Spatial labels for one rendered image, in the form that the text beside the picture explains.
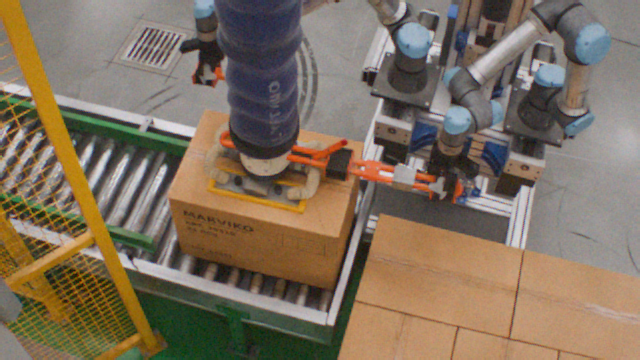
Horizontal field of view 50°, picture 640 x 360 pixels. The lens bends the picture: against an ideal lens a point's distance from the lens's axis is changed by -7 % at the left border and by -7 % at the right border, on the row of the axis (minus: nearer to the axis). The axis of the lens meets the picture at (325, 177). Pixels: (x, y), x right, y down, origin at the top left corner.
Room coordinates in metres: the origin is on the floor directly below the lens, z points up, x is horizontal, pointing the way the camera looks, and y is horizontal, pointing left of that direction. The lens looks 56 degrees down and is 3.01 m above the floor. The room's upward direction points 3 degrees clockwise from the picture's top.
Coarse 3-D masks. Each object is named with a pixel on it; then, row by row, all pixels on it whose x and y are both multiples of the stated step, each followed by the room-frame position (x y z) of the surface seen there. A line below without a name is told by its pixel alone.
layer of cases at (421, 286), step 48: (384, 240) 1.42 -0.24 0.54; (432, 240) 1.43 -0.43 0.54; (480, 240) 1.44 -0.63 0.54; (384, 288) 1.21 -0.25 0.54; (432, 288) 1.22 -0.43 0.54; (480, 288) 1.23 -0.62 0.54; (528, 288) 1.23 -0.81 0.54; (576, 288) 1.24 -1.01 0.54; (624, 288) 1.24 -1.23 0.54; (384, 336) 1.01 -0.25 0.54; (432, 336) 1.02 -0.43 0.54; (480, 336) 1.03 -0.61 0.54; (528, 336) 1.03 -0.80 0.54; (576, 336) 1.03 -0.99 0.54; (624, 336) 1.03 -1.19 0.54
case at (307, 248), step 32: (192, 160) 1.46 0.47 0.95; (224, 160) 1.46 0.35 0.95; (192, 192) 1.32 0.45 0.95; (320, 192) 1.35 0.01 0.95; (352, 192) 1.39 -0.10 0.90; (192, 224) 1.28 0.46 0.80; (224, 224) 1.26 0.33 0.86; (256, 224) 1.24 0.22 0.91; (288, 224) 1.22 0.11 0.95; (320, 224) 1.23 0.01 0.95; (224, 256) 1.26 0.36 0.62; (256, 256) 1.24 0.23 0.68; (288, 256) 1.22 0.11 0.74; (320, 256) 1.19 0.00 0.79
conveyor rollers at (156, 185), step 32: (0, 160) 1.68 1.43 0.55; (128, 160) 1.72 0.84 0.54; (32, 192) 1.54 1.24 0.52; (64, 192) 1.54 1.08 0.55; (128, 192) 1.56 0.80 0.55; (160, 192) 1.59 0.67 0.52; (160, 224) 1.42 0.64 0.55; (352, 224) 1.48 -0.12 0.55; (192, 256) 1.29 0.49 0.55; (256, 288) 1.17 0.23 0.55
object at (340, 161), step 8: (336, 152) 1.42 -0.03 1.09; (344, 152) 1.42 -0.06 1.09; (352, 152) 1.42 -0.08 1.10; (328, 160) 1.38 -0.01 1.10; (336, 160) 1.39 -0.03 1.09; (344, 160) 1.39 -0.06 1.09; (352, 160) 1.39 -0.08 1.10; (328, 168) 1.35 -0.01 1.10; (336, 168) 1.36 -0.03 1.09; (344, 168) 1.36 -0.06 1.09; (328, 176) 1.35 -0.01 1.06; (336, 176) 1.34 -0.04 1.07; (344, 176) 1.34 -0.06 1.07
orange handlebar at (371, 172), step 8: (224, 80) 1.73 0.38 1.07; (224, 136) 1.46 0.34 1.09; (224, 144) 1.43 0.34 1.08; (232, 144) 1.43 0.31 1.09; (304, 152) 1.42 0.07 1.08; (312, 152) 1.42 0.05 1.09; (288, 160) 1.39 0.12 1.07; (296, 160) 1.39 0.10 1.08; (304, 160) 1.39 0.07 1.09; (312, 160) 1.39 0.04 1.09; (360, 160) 1.40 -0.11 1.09; (368, 160) 1.40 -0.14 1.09; (352, 168) 1.36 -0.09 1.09; (368, 168) 1.36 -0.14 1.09; (376, 168) 1.36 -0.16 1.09; (384, 168) 1.37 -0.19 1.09; (392, 168) 1.37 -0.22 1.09; (360, 176) 1.34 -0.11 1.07; (368, 176) 1.34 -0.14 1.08; (376, 176) 1.34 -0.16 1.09; (384, 176) 1.34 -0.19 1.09; (416, 176) 1.35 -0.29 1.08; (424, 176) 1.35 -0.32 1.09; (432, 176) 1.35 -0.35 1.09; (416, 184) 1.32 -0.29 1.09; (424, 184) 1.32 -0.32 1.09
